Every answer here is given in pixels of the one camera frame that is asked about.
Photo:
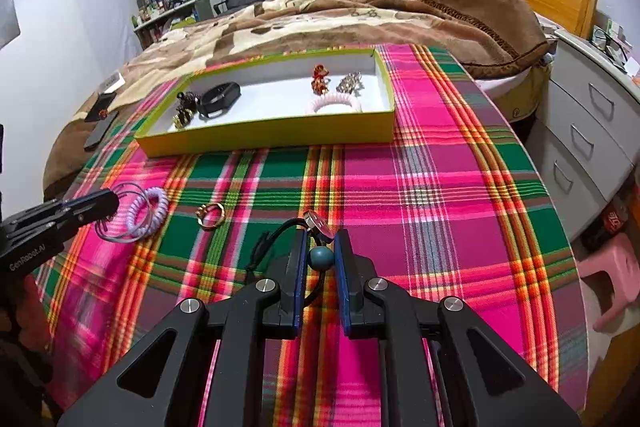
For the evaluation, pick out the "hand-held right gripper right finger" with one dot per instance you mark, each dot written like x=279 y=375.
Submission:
x=341 y=279

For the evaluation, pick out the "grey drawer cabinet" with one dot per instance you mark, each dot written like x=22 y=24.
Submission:
x=585 y=132

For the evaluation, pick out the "silver wall poster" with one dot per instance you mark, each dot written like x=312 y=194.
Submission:
x=7 y=19

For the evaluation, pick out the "gold black hair clip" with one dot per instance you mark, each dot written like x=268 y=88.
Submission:
x=182 y=119

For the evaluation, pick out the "cluttered white shelf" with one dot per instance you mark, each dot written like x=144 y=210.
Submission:
x=165 y=19

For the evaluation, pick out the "clutter on drawer cabinet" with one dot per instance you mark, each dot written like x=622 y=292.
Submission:
x=615 y=47

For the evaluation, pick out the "brown patterned blanket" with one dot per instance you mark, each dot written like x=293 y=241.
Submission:
x=350 y=7

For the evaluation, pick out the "black wristband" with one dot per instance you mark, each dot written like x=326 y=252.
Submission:
x=206 y=109

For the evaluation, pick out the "yellow cardboard box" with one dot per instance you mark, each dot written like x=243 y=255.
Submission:
x=275 y=139

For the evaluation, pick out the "red drink bottle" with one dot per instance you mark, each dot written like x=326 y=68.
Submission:
x=612 y=219

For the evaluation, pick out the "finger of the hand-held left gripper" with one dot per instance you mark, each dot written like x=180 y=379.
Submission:
x=85 y=203
x=70 y=224

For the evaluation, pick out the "pink plastic stool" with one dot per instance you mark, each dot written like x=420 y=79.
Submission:
x=612 y=272

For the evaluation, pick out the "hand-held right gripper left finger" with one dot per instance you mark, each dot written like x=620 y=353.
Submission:
x=299 y=279

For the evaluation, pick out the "pink green plaid cloth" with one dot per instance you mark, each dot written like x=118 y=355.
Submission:
x=450 y=207

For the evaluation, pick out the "black phone with red charm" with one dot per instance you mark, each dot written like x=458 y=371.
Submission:
x=100 y=107

